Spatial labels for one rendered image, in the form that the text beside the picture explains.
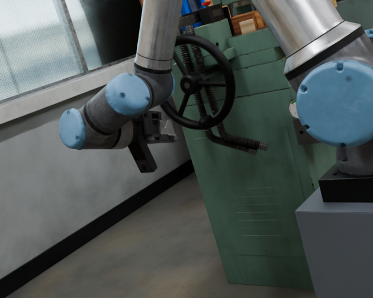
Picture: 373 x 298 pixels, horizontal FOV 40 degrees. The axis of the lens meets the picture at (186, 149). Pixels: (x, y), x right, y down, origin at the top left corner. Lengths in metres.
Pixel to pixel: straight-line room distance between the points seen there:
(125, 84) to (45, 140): 1.71
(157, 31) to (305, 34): 0.39
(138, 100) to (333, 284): 0.57
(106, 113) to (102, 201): 1.91
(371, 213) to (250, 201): 0.81
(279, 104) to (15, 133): 1.49
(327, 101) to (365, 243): 0.34
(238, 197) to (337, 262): 0.75
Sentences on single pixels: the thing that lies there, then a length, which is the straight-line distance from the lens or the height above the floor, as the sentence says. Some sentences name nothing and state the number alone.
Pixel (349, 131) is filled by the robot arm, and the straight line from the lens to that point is 0.87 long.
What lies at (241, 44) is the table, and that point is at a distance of 1.62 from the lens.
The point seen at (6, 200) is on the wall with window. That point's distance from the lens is 2.64.
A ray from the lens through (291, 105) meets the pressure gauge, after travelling 1.53.
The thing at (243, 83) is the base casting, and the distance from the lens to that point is 1.65.
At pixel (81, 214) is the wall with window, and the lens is 2.89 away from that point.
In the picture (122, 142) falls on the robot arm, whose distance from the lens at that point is 1.24.
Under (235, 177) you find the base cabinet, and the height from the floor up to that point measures 0.43.
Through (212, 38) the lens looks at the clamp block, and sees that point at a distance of 1.57.
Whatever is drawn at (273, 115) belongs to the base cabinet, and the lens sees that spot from 1.64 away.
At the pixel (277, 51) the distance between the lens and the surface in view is 1.60.
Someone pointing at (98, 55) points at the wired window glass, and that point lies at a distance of 3.16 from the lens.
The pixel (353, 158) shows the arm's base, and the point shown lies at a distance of 1.08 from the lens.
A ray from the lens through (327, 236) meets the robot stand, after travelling 1.11.
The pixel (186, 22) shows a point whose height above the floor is 0.98.
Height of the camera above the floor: 0.99
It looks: 13 degrees down
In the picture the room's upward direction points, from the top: 17 degrees counter-clockwise
